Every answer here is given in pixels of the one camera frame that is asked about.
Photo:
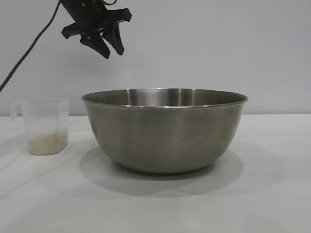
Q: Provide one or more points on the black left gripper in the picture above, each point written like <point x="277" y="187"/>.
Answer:
<point x="85" y="12"/>

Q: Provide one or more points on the clear plastic measuring cup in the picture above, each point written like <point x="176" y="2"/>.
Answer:
<point x="46" y="114"/>

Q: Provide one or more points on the stainless steel mixing bowl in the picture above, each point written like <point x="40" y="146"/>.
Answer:
<point x="165" y="136"/>

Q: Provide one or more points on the white rice grains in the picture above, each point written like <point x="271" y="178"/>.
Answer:
<point x="46" y="144"/>

